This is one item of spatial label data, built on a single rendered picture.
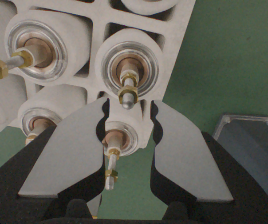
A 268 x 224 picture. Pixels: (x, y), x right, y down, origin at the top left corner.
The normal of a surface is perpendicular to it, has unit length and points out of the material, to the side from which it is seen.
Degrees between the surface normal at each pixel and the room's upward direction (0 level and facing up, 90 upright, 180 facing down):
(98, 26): 0
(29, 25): 4
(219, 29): 0
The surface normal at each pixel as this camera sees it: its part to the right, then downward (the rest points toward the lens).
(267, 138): 0.08, -0.86
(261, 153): -0.65, -0.66
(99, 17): 0.00, 0.51
